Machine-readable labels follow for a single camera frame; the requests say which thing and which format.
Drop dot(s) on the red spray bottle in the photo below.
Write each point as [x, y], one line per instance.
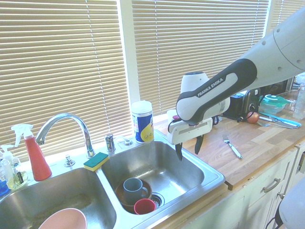
[35, 159]

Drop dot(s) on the chrome faucet knob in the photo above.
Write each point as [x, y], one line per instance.
[69, 161]

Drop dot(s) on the brown wooden bowl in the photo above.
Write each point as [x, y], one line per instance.
[147, 186]

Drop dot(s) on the green and yellow sponge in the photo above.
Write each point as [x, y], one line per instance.
[96, 161]

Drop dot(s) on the chrome kitchen faucet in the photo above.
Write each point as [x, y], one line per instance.
[78, 128]

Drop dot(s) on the beige window blind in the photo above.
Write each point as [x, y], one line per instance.
[286, 12]
[59, 71]
[190, 43]

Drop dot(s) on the pink bowl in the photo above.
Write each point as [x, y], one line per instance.
[64, 219]

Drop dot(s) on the grey mug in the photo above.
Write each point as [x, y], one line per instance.
[133, 189]

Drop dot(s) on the white wipes canister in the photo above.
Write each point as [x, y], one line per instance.
[143, 124]

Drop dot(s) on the clear hand soap bottle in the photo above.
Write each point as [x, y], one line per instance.
[6, 164]

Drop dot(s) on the red cup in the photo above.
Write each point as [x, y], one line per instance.
[144, 207]

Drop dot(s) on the stainless steel double sink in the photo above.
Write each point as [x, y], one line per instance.
[166, 164]

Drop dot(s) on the white sink hole cover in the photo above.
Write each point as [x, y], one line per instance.
[127, 142]

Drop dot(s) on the black and silver toaster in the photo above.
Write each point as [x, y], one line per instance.
[245, 101]

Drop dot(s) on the blue dish soap bottle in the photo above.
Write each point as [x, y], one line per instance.
[2, 186]

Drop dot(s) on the clear container with green lid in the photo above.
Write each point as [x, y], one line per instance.
[272, 103]

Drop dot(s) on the metal drain strainer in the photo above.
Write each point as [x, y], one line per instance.
[159, 199]

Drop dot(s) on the cream kitchen cabinet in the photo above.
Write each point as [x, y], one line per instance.
[262, 205]

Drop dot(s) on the red apple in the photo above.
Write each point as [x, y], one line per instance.
[252, 117]

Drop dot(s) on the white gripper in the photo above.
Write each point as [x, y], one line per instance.
[190, 130]

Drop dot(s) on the silver spoon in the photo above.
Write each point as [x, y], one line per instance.
[263, 123]

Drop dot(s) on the clear plastic water bottle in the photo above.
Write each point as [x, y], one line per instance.
[299, 102]

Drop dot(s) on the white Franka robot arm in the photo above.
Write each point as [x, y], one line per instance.
[240, 76]

